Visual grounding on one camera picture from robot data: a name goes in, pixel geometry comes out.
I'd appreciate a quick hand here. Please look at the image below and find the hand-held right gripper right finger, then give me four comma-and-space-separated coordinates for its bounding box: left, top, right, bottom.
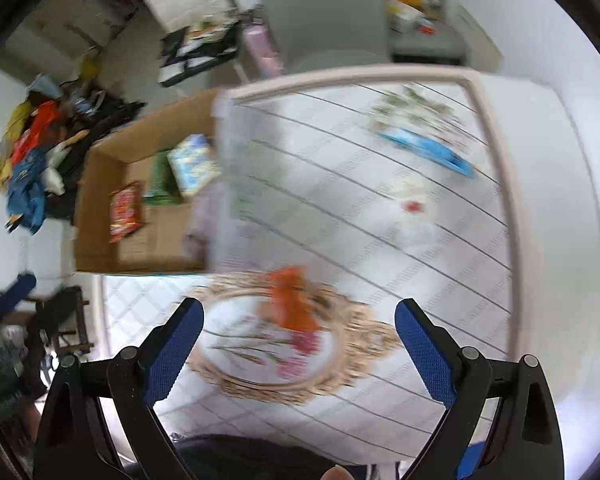
395, 298, 565, 480

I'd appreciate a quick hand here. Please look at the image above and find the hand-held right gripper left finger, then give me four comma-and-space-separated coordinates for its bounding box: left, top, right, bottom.
32, 297, 204, 480

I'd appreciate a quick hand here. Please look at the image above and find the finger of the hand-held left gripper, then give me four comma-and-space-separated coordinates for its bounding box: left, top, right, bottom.
0, 272, 37, 317

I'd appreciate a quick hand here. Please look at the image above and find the dark wooden stool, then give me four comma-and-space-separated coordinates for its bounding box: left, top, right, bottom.
25, 285, 95, 357

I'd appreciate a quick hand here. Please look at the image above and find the oval floral mat gold rim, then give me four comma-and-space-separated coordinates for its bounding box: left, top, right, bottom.
184, 271, 403, 406

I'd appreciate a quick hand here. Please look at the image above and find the brown cardboard box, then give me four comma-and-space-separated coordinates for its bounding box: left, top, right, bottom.
74, 87, 231, 276

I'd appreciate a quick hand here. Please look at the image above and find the orange packet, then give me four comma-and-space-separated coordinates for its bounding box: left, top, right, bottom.
266, 266, 326, 333

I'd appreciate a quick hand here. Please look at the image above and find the pile of colourful clothes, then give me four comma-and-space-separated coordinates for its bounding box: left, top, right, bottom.
0, 74, 146, 236

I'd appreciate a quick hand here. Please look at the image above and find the red snack packet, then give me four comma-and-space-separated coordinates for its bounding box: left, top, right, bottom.
108, 181, 146, 245

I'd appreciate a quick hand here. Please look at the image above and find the white bag red mark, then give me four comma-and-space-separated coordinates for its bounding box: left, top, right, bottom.
382, 180, 443, 248

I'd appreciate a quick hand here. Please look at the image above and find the clear plastic bag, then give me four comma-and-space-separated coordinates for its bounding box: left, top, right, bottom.
182, 90, 261, 273

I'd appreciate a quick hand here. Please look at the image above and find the white lined table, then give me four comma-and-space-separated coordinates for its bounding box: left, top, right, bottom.
97, 67, 523, 466

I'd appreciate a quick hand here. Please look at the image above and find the green snack packet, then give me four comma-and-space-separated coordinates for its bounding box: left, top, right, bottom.
142, 149, 186, 207

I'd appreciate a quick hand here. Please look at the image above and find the light blue tissue pack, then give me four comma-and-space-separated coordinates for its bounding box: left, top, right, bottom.
167, 133, 224, 198

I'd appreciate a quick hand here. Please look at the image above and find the blue flat packet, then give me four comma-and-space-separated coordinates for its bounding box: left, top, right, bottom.
377, 126, 477, 179

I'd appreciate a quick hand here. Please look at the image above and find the yellow bag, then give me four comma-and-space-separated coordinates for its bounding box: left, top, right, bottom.
80, 52, 103, 81

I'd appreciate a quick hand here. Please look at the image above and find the white green printed packet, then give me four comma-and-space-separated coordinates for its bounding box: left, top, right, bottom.
370, 86, 463, 133

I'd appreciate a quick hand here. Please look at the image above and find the black storage rack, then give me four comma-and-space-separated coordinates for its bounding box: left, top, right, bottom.
157, 12, 243, 88

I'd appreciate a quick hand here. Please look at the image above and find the grey stool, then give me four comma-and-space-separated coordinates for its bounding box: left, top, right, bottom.
384, 0, 470, 67

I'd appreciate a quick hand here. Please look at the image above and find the pink bottle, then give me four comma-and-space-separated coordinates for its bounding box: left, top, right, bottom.
245, 19, 284, 80

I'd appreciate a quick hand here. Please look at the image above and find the yellow white packet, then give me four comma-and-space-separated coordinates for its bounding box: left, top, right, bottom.
386, 0, 431, 31

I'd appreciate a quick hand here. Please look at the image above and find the grey chair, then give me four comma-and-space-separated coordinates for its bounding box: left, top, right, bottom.
256, 0, 387, 75

